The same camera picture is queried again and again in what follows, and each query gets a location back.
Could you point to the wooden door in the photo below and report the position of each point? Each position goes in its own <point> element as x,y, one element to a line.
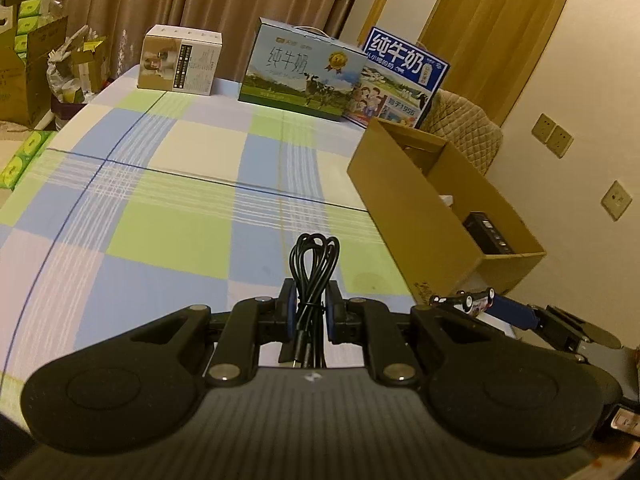
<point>500,25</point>

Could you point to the checkered tablecloth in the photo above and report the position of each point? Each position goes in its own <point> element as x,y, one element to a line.
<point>150,260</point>

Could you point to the brown curtain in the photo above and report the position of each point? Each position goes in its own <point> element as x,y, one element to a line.
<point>200,0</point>

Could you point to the quilted chair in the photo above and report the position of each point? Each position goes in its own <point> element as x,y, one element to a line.
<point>470,130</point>

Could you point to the beige product box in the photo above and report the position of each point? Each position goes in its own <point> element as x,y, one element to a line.
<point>175,62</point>

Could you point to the large open cardboard box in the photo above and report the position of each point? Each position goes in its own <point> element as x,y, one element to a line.
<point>35,80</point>

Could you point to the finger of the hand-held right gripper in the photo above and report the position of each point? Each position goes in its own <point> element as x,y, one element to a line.
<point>510,310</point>

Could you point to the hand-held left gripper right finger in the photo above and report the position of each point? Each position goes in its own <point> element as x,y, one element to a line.
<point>331,310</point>

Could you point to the small open cardboard box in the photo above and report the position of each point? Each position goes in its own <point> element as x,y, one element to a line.
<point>90,67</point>

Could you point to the blue milk carton box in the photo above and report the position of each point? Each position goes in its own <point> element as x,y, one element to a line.
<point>400,70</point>

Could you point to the small toy car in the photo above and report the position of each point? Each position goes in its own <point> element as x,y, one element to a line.
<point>475,302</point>

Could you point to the green tissue pack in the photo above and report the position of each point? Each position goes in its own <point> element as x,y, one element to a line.
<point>27,25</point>
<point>21,43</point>
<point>14,172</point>
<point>36,144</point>
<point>30,8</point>

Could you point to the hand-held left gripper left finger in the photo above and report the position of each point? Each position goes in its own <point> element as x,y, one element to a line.
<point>287,305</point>

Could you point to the brown cardboard box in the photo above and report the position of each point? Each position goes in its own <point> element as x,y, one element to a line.
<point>400,190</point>

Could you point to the wooden board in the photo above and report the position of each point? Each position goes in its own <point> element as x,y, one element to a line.
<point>372,22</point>

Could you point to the black shaver box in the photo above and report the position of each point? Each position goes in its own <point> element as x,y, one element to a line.
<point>487,232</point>

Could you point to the dark bin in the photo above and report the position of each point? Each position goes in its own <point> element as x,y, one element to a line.
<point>67,115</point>

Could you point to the clear plastic bag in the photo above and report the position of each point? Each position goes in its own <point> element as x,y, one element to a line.
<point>62,70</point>

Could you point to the green milk carton box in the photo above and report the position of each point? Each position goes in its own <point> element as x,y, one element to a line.
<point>295,70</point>

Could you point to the wall socket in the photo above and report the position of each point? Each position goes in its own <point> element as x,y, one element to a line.
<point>559,141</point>
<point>543,127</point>
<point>616,200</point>

